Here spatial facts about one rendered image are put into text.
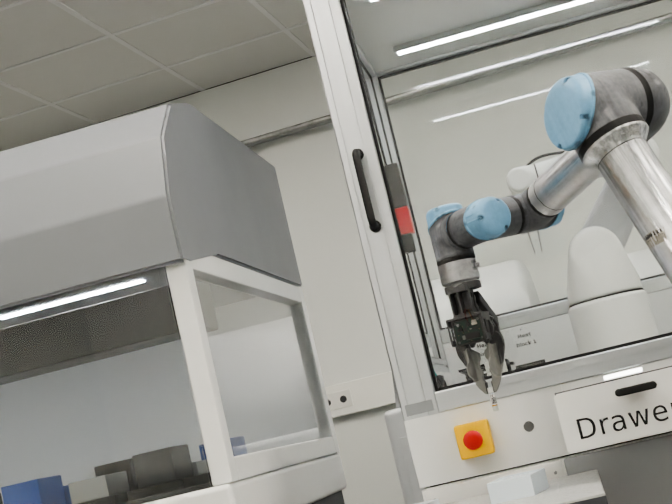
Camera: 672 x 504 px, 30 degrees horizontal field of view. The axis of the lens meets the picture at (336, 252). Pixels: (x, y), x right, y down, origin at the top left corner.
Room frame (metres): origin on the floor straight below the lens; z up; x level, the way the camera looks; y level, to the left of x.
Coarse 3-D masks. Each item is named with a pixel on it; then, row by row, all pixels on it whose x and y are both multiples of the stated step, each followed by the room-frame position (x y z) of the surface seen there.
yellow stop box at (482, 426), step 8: (464, 424) 2.64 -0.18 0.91; (472, 424) 2.64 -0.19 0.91; (480, 424) 2.63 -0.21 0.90; (488, 424) 2.65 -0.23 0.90; (456, 432) 2.64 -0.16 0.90; (464, 432) 2.64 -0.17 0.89; (480, 432) 2.63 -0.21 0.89; (488, 432) 2.63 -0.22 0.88; (456, 440) 2.65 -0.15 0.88; (488, 440) 2.63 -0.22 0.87; (464, 448) 2.64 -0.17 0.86; (480, 448) 2.64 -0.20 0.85; (488, 448) 2.63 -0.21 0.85; (464, 456) 2.64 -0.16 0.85; (472, 456) 2.64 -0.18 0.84
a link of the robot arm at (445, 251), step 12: (456, 204) 2.36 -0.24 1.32; (432, 216) 2.36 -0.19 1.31; (444, 216) 2.35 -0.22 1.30; (432, 228) 2.37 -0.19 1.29; (444, 228) 2.34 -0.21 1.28; (432, 240) 2.38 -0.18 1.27; (444, 240) 2.35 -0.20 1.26; (444, 252) 2.36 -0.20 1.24; (456, 252) 2.35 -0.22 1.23; (468, 252) 2.36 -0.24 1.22
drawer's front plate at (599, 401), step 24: (600, 384) 2.31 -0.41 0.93; (624, 384) 2.30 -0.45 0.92; (576, 408) 2.31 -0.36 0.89; (600, 408) 2.31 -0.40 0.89; (624, 408) 2.30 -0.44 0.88; (648, 408) 2.30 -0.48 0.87; (576, 432) 2.32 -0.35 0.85; (600, 432) 2.31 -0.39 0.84; (624, 432) 2.30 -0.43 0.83; (648, 432) 2.30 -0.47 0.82
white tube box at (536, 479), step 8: (528, 472) 2.45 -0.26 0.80; (536, 472) 2.37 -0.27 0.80; (544, 472) 2.43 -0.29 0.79; (496, 480) 2.41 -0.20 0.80; (504, 480) 2.34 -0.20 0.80; (512, 480) 2.33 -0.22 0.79; (520, 480) 2.33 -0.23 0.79; (528, 480) 2.32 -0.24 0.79; (536, 480) 2.36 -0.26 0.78; (544, 480) 2.41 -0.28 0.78; (488, 488) 2.35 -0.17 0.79; (496, 488) 2.34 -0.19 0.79; (504, 488) 2.34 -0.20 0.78; (512, 488) 2.33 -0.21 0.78; (520, 488) 2.33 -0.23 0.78; (528, 488) 2.32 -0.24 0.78; (536, 488) 2.34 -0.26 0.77; (544, 488) 2.40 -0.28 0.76; (496, 496) 2.34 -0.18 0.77; (504, 496) 2.34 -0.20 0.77; (512, 496) 2.33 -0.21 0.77; (520, 496) 2.33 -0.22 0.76; (528, 496) 2.32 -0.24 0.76
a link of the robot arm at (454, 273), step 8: (448, 264) 2.36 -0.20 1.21; (456, 264) 2.35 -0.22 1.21; (464, 264) 2.36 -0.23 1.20; (472, 264) 2.36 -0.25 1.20; (440, 272) 2.38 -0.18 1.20; (448, 272) 2.36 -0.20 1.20; (456, 272) 2.35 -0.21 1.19; (464, 272) 2.35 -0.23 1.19; (472, 272) 2.36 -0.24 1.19; (448, 280) 2.36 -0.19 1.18; (456, 280) 2.36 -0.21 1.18; (464, 280) 2.36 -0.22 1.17
